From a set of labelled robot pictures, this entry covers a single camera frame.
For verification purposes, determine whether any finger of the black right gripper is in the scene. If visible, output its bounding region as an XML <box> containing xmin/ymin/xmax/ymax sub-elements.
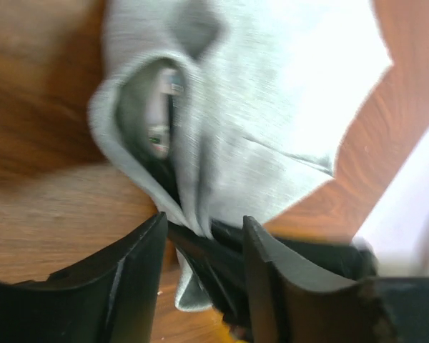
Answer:
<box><xmin>168</xmin><ymin>223</ymin><xmax>252</xmax><ymax>331</ymax></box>
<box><xmin>211</xmin><ymin>221</ymin><xmax>378</xmax><ymax>280</ymax></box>

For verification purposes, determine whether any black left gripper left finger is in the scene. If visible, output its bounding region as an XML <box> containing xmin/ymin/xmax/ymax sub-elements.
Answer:
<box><xmin>0</xmin><ymin>213</ymin><xmax>168</xmax><ymax>343</ymax></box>

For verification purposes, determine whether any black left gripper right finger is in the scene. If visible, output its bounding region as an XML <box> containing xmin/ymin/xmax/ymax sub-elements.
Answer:
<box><xmin>242</xmin><ymin>217</ymin><xmax>429</xmax><ymax>342</ymax></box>

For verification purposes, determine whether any grey cloth napkin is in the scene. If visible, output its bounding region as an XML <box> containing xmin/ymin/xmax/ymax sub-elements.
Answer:
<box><xmin>87</xmin><ymin>0</ymin><xmax>396</xmax><ymax>312</ymax></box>

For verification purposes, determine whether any spoon with teal handle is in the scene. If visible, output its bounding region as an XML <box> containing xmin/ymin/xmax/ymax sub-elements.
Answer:
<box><xmin>145</xmin><ymin>68</ymin><xmax>184</xmax><ymax>159</ymax></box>

